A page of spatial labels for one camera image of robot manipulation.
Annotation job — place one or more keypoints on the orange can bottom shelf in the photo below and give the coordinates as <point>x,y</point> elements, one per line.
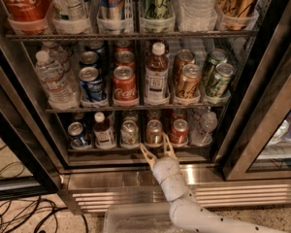
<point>179,131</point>

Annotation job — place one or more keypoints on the tea bottle middle shelf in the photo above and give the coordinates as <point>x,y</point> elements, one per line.
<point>156,74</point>

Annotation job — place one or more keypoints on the steel fridge base grille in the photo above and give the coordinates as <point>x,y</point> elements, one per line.
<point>94,192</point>

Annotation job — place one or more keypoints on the fridge glass door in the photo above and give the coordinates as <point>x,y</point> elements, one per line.
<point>260,103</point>
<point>25,168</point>

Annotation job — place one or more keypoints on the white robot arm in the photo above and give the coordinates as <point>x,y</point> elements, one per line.
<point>185,212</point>

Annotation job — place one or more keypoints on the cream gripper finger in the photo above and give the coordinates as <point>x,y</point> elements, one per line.
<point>167,146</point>
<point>149,156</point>

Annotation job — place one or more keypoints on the gold can front middle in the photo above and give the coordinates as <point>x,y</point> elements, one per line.
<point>188,81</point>

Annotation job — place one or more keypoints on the blue pepsi can front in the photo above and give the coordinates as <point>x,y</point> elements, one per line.
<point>92,84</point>

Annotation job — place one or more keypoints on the white can top shelf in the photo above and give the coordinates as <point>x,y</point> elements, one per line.
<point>71,10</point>

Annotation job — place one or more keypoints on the clear plastic bin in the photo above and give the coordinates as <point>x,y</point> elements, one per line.
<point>140,218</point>

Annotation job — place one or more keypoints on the gold can rear middle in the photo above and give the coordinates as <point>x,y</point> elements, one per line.
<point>182,58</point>

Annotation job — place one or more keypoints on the water bottle middle shelf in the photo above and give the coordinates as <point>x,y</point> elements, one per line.
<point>61,91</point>

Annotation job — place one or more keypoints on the right fridge glass door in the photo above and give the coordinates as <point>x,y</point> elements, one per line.
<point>260,103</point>

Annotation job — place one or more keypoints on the blue can bottom shelf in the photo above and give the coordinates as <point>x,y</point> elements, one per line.
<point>78,135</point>

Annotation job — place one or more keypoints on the tea bottle bottom shelf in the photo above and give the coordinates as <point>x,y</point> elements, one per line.
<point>102,130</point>

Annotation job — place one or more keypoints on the water bottle bottom shelf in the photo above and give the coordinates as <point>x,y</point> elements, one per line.
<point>201,135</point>

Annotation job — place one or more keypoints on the red coca-cola can middle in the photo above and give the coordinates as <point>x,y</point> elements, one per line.
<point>124,84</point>

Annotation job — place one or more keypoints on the red bull can top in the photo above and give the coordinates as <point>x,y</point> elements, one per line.
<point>112,9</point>

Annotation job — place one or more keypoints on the brown can bottom shelf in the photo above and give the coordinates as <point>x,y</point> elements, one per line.
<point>153,133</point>

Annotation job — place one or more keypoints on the red can behind orange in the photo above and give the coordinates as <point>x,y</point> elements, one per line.
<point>178,113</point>

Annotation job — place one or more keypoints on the tea bottle shelf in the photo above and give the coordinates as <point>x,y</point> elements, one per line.
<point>102,130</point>
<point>156,74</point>

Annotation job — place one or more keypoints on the left fridge glass door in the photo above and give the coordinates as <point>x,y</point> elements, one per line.
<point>25,168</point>

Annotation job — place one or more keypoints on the gold cans top shelf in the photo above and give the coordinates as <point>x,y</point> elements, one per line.
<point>236,15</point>

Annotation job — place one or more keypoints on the coca-cola can top shelf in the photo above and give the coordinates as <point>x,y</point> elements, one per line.
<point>29,16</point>

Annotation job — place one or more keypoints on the green can top shelf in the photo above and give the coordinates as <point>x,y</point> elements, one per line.
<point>156,9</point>

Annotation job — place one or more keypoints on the green can rear middle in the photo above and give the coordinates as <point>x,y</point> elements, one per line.
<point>214,57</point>

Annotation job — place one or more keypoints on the white green can bottom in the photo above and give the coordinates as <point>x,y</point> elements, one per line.
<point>129,133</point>

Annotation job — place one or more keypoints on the gold can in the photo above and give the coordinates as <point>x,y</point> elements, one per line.
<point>188,81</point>
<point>182,58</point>

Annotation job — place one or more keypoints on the green can front middle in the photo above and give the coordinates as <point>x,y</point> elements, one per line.
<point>220,79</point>

